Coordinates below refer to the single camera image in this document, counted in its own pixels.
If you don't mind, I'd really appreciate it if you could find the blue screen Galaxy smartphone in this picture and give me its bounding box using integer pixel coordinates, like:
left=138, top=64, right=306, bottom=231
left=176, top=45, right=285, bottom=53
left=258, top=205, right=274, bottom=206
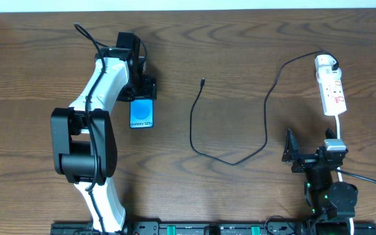
left=129, top=99, right=154, bottom=129

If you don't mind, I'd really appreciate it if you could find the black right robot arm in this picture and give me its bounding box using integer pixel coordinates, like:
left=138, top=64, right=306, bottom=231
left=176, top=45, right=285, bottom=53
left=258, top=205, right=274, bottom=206
left=282, top=129, right=358, bottom=234

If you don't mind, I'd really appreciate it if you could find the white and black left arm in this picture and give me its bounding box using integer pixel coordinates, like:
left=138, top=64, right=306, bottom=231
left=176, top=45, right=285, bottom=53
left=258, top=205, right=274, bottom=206
left=50, top=31, right=157, bottom=234

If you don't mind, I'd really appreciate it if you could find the white USB charger plug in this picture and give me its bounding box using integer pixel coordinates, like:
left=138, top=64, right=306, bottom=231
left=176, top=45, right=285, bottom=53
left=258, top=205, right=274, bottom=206
left=315, top=54, right=339, bottom=71

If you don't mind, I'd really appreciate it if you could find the white power strip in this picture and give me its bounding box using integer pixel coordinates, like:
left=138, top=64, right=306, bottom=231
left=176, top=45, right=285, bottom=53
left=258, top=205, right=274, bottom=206
left=316, top=67, right=347, bottom=116

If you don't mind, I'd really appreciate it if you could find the white power strip cord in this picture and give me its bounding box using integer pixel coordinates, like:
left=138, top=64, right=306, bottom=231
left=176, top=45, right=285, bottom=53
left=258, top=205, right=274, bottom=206
left=334, top=114, right=355, bottom=235

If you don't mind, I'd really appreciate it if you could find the black USB charging cable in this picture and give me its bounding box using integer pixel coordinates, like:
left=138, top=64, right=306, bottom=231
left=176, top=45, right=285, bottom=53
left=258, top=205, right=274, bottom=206
left=189, top=50, right=340, bottom=166

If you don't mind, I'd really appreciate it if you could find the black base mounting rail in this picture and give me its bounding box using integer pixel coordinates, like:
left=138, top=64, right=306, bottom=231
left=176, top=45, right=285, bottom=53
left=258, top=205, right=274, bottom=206
left=49, top=220, right=376, bottom=235

